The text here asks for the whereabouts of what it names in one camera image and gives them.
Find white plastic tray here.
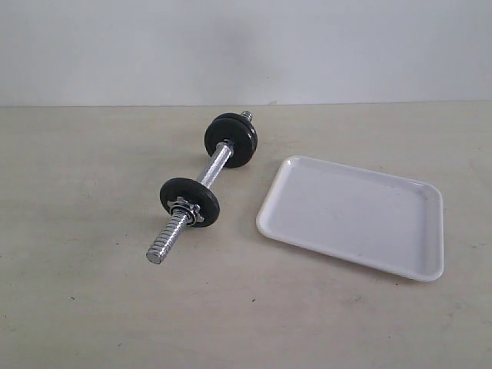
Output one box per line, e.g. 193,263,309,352
256,155,444,282

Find chrome star collar nut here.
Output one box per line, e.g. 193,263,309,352
167,196,204,226

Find chrome dumbbell bar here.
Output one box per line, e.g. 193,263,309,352
146,111,258,264

